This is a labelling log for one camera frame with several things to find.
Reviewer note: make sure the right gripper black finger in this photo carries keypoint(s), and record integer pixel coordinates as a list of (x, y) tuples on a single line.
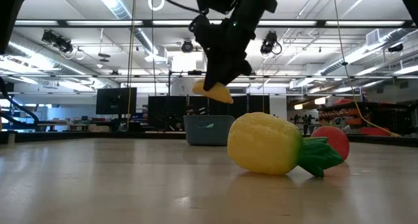
[(215, 70), (242, 70)]

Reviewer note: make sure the yellow toy banana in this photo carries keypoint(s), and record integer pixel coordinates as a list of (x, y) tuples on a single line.
[(218, 95)]

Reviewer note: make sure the yellow toy pineapple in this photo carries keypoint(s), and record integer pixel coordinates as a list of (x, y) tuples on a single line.
[(264, 142)]

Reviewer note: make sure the red toy strawberry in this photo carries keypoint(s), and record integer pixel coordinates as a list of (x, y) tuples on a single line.
[(338, 139)]

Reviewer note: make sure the grey-blue plastic tub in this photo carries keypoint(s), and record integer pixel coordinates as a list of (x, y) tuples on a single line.
[(202, 132)]

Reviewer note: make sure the shelf with orange items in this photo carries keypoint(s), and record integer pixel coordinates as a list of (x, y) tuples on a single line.
[(375, 116)]

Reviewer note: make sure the black ceiling-mounted camera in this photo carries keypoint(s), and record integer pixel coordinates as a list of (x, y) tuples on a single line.
[(58, 41), (187, 46), (269, 42)]

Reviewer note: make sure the black partition wall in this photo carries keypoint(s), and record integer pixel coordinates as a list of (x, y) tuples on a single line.
[(163, 109)]

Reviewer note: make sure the black wall monitor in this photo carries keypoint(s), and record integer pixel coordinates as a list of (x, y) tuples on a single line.
[(116, 101)]

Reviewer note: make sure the silver ceiling duct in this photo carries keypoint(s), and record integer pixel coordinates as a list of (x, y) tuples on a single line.
[(114, 5), (359, 55)]

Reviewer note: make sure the black aluminium rig frame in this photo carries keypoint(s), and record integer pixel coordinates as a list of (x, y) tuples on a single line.
[(98, 23)]

